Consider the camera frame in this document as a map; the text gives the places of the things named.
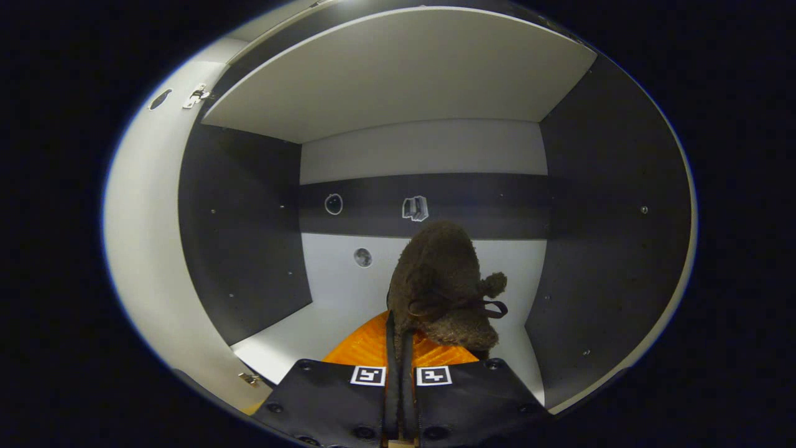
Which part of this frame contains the brown fuzzy shoe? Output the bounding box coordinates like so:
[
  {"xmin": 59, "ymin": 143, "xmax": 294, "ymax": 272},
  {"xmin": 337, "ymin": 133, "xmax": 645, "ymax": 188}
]
[{"xmin": 386, "ymin": 219, "xmax": 509, "ymax": 362}]

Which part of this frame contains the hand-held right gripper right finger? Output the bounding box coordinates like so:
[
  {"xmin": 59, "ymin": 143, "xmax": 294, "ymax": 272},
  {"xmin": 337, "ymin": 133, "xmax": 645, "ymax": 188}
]
[{"xmin": 401, "ymin": 330, "xmax": 551, "ymax": 448}]

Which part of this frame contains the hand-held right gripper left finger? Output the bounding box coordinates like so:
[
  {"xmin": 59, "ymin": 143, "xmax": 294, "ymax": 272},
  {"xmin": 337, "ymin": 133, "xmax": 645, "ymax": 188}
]
[{"xmin": 252, "ymin": 310, "xmax": 402, "ymax": 448}]

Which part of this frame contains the white shoe cabinet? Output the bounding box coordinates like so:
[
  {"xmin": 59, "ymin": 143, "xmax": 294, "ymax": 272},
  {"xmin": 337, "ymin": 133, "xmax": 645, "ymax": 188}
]
[{"xmin": 177, "ymin": 0, "xmax": 697, "ymax": 414}]

